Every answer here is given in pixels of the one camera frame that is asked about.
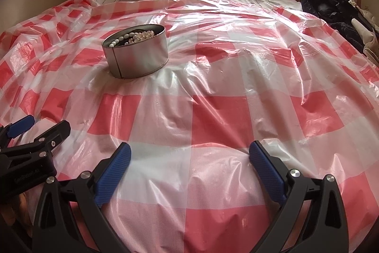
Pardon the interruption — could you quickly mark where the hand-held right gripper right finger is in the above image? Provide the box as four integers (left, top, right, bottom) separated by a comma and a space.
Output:
249, 140, 350, 253

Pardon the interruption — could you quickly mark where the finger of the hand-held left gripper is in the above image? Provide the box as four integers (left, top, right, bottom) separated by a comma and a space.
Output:
0, 115, 36, 147
0, 120, 72, 163

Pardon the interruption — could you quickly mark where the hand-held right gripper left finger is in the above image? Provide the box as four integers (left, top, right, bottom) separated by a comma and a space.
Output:
32, 142, 132, 253

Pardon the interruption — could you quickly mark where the round metal tin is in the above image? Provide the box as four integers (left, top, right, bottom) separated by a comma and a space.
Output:
102, 24, 170, 79

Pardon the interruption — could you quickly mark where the white pearl necklace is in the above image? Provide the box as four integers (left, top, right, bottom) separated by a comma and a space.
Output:
108, 30, 156, 48

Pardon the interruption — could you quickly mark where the red white checked plastic sheet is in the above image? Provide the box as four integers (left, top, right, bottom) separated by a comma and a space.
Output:
0, 0, 379, 253

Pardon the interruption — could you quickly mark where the beige cloth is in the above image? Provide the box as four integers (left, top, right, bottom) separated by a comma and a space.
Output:
351, 8, 379, 64

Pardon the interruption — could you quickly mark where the black jacket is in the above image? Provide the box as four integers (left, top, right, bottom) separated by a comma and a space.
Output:
300, 0, 379, 52

